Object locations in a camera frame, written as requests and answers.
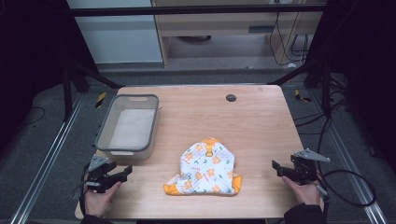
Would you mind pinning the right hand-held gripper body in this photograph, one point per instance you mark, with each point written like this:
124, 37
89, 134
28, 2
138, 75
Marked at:
306, 168

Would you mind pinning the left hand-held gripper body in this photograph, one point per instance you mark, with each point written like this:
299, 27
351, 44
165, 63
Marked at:
98, 174

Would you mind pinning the grey plastic basket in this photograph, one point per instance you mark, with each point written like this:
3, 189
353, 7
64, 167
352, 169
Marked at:
129, 127

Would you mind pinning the white orange floral small garment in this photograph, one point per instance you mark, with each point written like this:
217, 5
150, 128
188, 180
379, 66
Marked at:
207, 169

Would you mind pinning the person's right hand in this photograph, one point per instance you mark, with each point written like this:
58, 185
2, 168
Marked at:
303, 193

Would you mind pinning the person's left hand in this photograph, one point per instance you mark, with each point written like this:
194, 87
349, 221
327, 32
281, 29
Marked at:
99, 200

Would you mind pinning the yellow black tape marker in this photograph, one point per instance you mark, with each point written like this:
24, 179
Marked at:
301, 96
100, 99

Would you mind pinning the black metal stand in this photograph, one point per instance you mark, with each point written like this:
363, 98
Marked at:
67, 93
325, 90

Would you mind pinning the grey round table grommet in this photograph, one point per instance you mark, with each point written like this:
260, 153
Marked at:
231, 98

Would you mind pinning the white cabinet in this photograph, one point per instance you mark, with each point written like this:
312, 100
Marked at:
118, 37

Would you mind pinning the aluminium floor rail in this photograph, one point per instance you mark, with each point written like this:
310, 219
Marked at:
348, 161
46, 158

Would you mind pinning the black horizontal frame bar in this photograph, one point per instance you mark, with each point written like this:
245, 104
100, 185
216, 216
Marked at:
186, 10

